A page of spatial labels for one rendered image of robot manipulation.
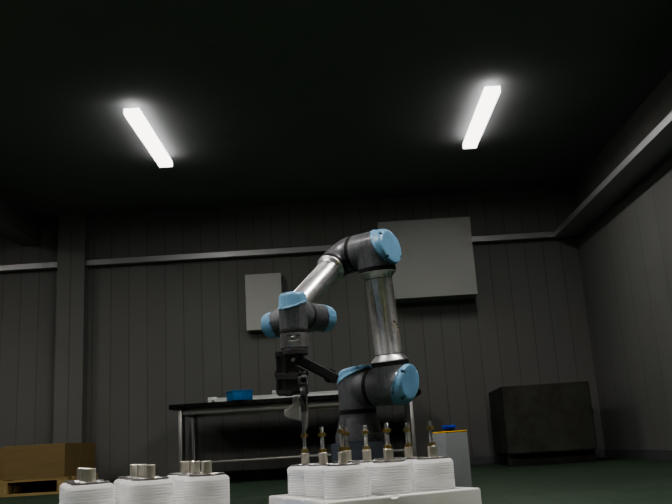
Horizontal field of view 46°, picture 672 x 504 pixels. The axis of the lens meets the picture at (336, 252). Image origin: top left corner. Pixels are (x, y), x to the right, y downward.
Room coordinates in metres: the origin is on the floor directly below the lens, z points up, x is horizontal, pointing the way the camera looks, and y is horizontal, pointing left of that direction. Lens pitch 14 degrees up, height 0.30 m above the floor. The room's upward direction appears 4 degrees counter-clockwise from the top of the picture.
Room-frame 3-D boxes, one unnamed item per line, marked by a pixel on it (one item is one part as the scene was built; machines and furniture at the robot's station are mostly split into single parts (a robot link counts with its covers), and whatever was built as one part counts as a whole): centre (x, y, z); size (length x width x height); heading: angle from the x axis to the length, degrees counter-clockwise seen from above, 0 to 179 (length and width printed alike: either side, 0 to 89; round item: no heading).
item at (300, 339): (2.07, 0.12, 0.57); 0.08 x 0.08 x 0.05
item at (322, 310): (2.17, 0.08, 0.64); 0.11 x 0.11 x 0.08; 54
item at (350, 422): (2.52, -0.04, 0.35); 0.15 x 0.15 x 0.10
